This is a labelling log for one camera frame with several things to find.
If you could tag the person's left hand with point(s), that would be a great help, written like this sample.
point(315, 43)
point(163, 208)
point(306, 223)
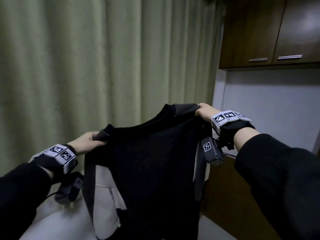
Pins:
point(81, 143)

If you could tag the person's right hand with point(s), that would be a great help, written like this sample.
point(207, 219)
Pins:
point(206, 112)

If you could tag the person's right fingers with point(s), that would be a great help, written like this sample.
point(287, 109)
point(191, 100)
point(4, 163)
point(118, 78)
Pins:
point(203, 108)

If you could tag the person's left fingers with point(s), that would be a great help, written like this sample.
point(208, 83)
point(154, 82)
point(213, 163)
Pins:
point(96, 143)

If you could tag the black sweater with grey sleeves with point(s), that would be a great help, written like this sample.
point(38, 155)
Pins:
point(152, 172)

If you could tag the person's left forearm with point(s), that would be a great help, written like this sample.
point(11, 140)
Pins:
point(20, 197)

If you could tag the person's right forearm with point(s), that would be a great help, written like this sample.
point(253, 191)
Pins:
point(280, 177)

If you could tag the marker-printed right wrist band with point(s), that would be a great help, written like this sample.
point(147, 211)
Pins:
point(227, 117)

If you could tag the marker-printed wrist band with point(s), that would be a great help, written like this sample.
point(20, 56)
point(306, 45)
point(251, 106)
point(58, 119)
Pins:
point(227, 117)
point(60, 153)

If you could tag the marker-printed left wrist band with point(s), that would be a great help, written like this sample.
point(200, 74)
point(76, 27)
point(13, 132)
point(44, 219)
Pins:
point(60, 153)

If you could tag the light grey garment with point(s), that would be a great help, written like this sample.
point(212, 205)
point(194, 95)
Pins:
point(67, 219)

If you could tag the pale green curtain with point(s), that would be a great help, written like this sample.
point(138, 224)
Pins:
point(100, 59)

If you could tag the brown wooden furniture panel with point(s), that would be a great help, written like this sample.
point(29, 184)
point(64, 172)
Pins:
point(230, 204)

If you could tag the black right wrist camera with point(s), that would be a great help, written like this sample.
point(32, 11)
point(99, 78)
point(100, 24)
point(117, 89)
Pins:
point(212, 151)

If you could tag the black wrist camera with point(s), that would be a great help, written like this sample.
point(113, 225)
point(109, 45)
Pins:
point(70, 188)
point(212, 151)

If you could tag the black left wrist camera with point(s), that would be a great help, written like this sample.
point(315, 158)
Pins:
point(70, 188)

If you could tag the dark brown wall cabinet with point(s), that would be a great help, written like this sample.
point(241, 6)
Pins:
point(262, 29)

